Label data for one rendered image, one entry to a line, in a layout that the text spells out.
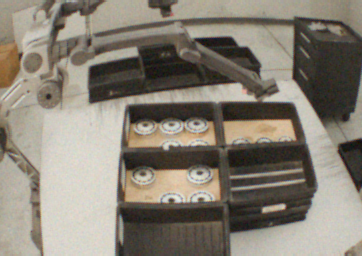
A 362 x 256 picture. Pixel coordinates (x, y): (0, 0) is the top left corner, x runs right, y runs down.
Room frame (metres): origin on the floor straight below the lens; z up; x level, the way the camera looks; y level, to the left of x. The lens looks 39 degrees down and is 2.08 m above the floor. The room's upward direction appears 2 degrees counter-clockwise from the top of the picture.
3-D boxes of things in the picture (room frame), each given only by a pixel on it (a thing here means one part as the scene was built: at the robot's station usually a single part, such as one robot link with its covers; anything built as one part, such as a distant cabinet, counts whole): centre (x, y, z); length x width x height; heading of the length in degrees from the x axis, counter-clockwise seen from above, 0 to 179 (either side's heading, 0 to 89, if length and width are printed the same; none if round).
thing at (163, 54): (2.93, 0.11, 0.37); 0.40 x 0.30 x 0.45; 100
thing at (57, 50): (1.24, 0.44, 1.45); 0.09 x 0.08 x 0.12; 10
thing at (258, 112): (1.45, -0.36, 0.87); 0.40 x 0.30 x 0.11; 90
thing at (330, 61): (2.73, -1.30, 0.45); 0.60 x 0.45 x 0.90; 100
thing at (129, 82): (2.46, 0.44, 0.37); 0.40 x 0.30 x 0.45; 100
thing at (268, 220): (1.15, -0.36, 0.76); 0.40 x 0.30 x 0.12; 90
